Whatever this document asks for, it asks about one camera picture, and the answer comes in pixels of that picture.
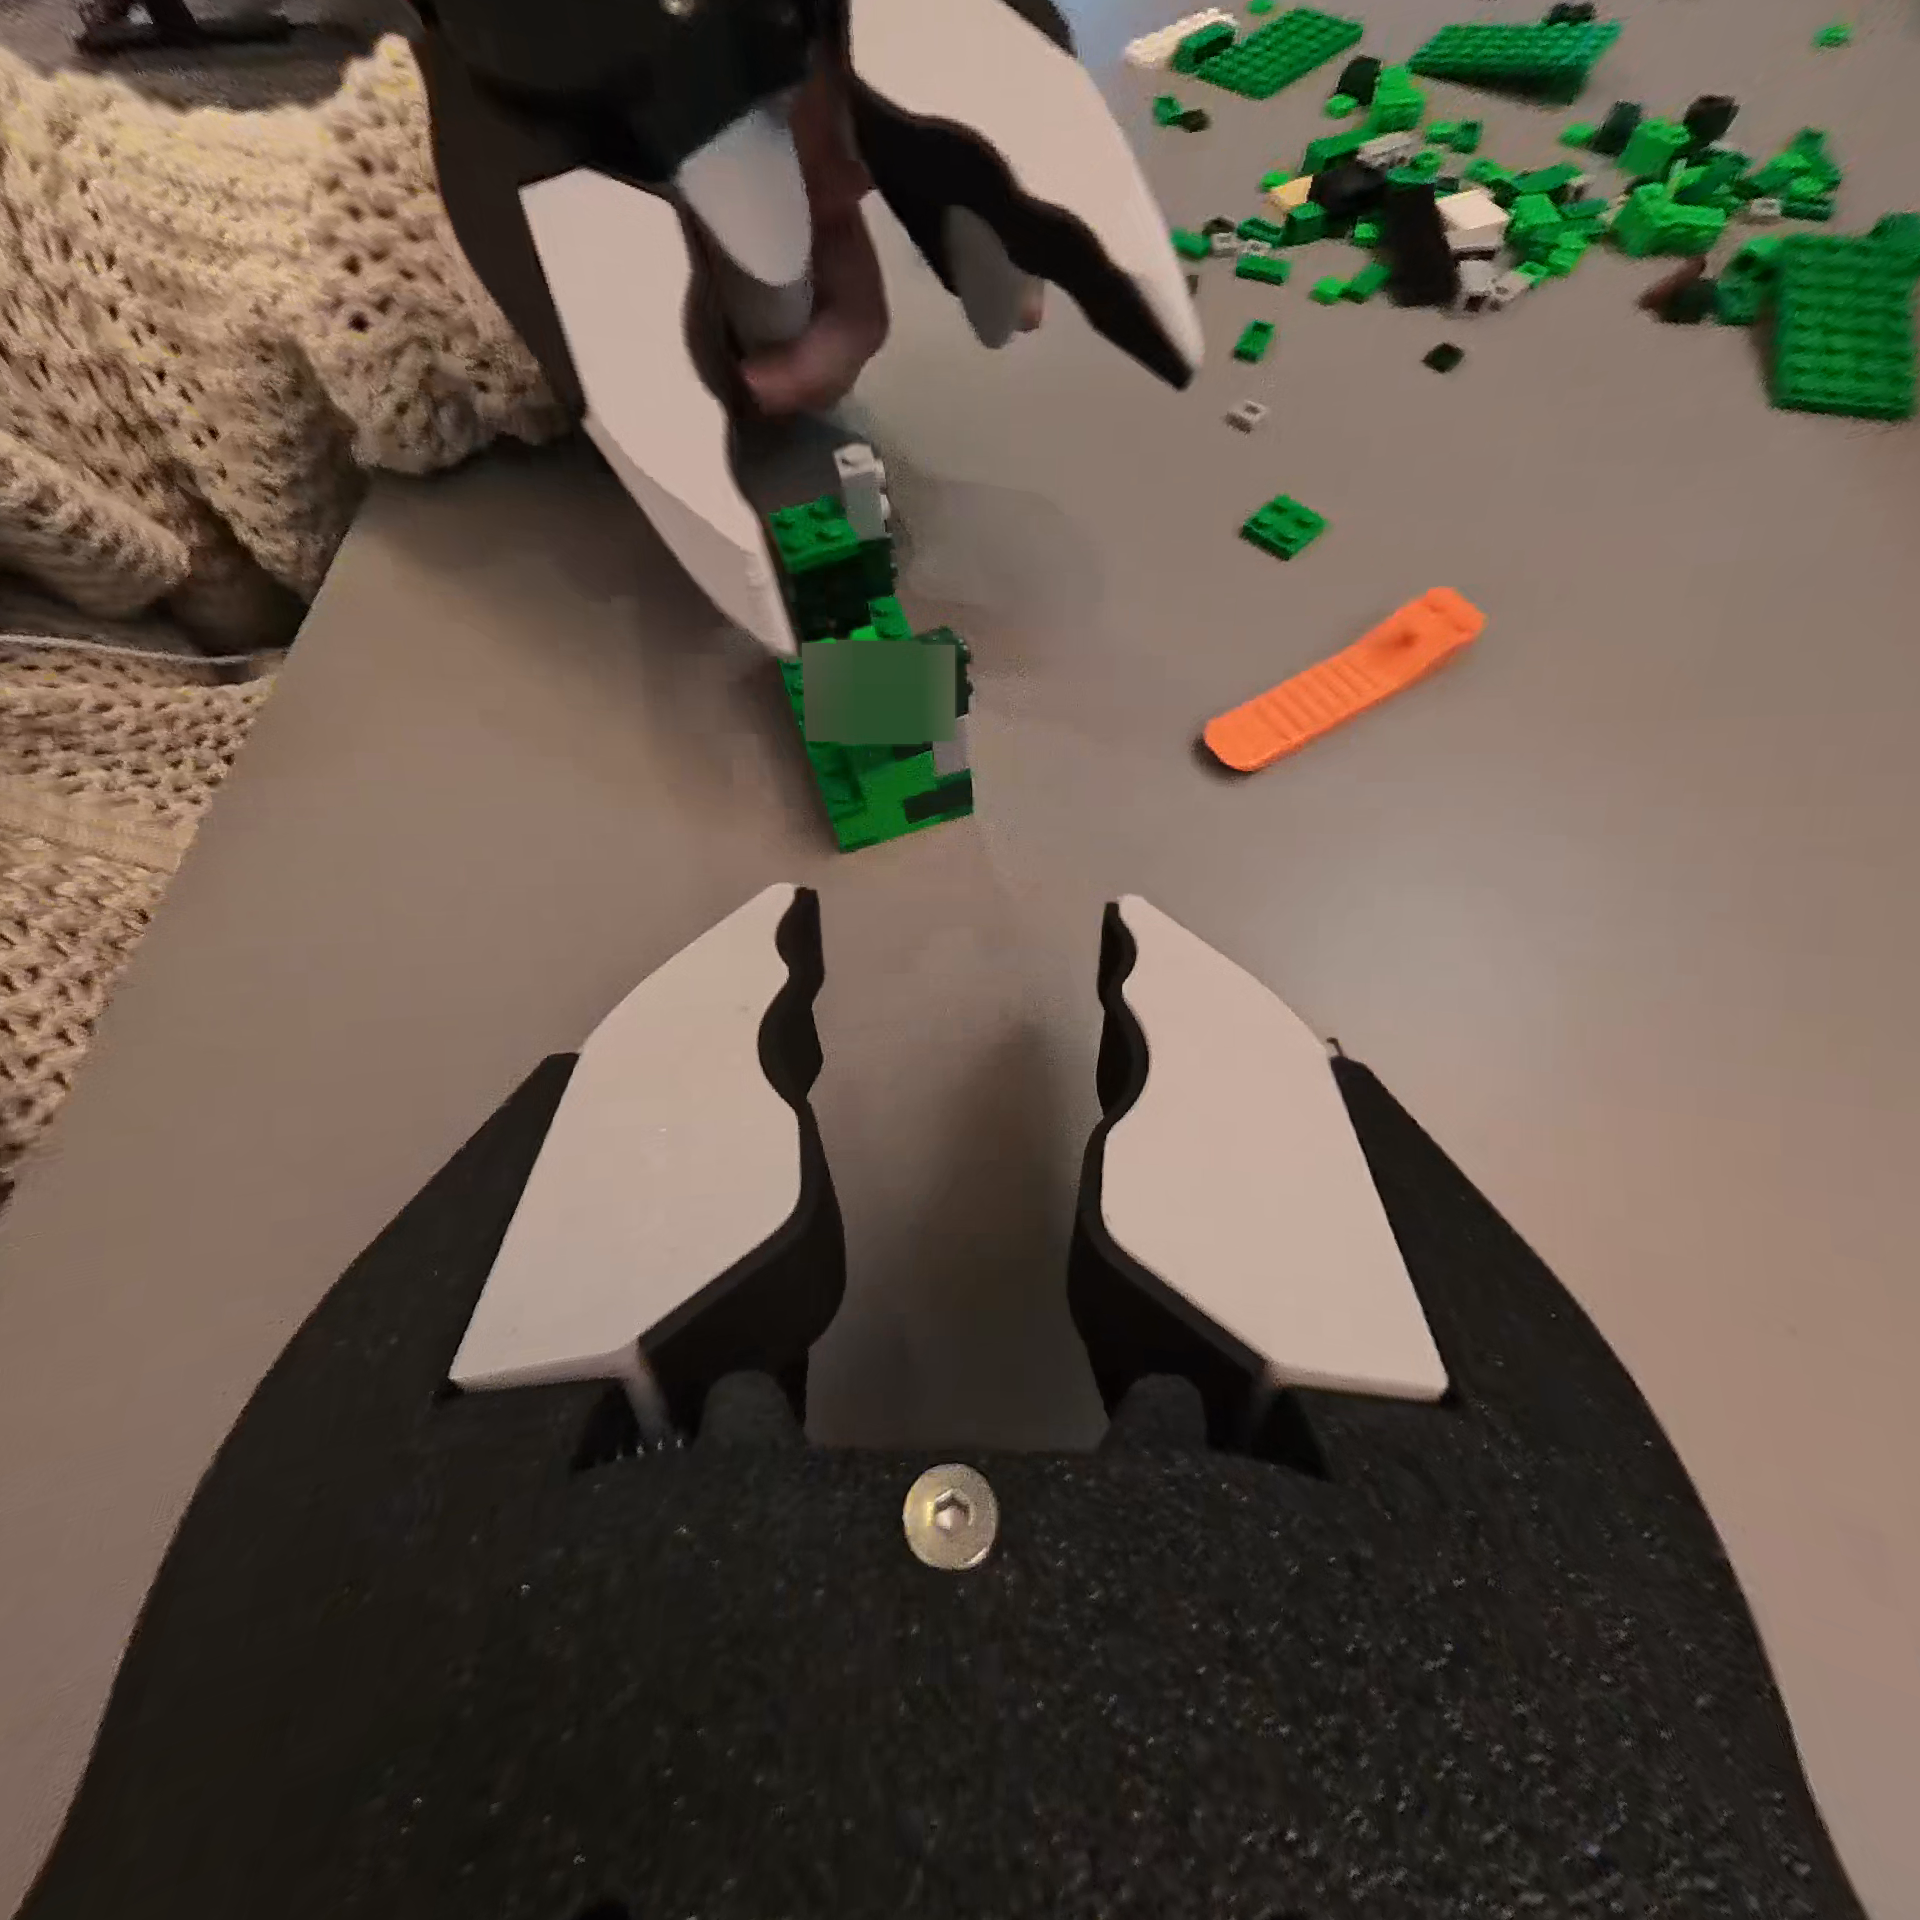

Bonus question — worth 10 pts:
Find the person's left hand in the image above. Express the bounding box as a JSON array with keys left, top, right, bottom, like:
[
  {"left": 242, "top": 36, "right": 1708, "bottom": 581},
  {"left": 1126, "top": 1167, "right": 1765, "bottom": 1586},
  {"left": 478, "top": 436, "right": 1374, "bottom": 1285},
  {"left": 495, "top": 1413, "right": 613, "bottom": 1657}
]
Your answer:
[{"left": 726, "top": 66, "right": 894, "bottom": 417}]

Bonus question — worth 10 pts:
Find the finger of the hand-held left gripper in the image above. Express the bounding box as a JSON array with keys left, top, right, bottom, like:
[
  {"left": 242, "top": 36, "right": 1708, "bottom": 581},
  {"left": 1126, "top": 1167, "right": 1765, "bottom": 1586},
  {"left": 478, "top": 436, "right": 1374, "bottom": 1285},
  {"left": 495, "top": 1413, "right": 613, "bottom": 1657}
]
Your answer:
[
  {"left": 514, "top": 162, "right": 800, "bottom": 659},
  {"left": 844, "top": 0, "right": 1206, "bottom": 392}
]

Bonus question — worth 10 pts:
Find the black chair base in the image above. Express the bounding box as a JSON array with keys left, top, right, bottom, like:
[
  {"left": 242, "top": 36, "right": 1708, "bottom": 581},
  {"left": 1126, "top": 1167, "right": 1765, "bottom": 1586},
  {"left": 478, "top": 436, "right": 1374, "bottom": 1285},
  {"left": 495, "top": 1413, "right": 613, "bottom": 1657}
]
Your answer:
[{"left": 72, "top": 0, "right": 293, "bottom": 57}]

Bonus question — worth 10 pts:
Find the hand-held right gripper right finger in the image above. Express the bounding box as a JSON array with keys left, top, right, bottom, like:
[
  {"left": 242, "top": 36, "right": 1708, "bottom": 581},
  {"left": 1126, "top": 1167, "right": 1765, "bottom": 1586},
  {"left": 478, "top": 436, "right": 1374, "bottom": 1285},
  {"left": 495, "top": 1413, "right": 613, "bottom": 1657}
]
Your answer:
[{"left": 1065, "top": 894, "right": 1452, "bottom": 1426}]

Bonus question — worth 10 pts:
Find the person's cream knit sweater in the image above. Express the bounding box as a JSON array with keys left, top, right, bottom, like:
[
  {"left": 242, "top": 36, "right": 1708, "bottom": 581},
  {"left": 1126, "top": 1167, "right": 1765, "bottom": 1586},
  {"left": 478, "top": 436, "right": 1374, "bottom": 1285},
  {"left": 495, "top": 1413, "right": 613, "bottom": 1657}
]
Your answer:
[{"left": 0, "top": 621, "right": 287, "bottom": 1188}]

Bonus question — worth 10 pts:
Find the orange brick separator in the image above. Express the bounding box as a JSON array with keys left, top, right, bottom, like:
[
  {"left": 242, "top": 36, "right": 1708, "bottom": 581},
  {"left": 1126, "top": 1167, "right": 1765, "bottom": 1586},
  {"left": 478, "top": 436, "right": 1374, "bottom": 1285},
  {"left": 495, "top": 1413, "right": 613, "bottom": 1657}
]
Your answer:
[{"left": 1199, "top": 585, "right": 1488, "bottom": 776}]

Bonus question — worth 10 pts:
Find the long green lego plate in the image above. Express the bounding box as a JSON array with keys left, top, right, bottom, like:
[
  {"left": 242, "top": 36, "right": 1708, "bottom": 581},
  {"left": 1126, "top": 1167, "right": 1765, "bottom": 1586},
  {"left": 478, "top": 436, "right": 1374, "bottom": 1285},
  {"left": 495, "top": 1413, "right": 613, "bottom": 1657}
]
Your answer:
[{"left": 1407, "top": 15, "right": 1624, "bottom": 106}]

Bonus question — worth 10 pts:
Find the pile of loose lego pieces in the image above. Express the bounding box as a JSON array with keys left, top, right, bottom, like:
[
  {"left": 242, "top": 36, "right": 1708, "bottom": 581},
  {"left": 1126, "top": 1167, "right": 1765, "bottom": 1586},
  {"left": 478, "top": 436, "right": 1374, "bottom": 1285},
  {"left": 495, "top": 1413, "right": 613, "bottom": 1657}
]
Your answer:
[{"left": 1147, "top": 23, "right": 1862, "bottom": 436}]

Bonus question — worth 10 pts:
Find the green lego model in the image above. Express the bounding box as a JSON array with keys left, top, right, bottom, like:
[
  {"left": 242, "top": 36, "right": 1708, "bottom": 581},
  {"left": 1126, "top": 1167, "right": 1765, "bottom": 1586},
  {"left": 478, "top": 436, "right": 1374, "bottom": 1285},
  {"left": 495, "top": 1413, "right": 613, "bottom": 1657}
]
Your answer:
[{"left": 764, "top": 442, "right": 979, "bottom": 854}]

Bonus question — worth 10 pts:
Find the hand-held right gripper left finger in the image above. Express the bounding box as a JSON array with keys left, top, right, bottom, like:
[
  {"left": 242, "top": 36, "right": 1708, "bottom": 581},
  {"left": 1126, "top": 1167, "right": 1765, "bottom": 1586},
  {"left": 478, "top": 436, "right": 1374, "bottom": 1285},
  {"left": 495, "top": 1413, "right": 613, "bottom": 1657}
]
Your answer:
[{"left": 446, "top": 882, "right": 848, "bottom": 1413}]

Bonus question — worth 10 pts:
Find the large notched green lego plate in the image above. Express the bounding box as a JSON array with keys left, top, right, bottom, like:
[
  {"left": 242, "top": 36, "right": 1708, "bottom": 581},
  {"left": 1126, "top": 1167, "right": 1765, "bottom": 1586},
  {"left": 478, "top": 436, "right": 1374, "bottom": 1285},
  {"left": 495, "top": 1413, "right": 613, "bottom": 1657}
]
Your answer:
[{"left": 1757, "top": 213, "right": 1920, "bottom": 421}]

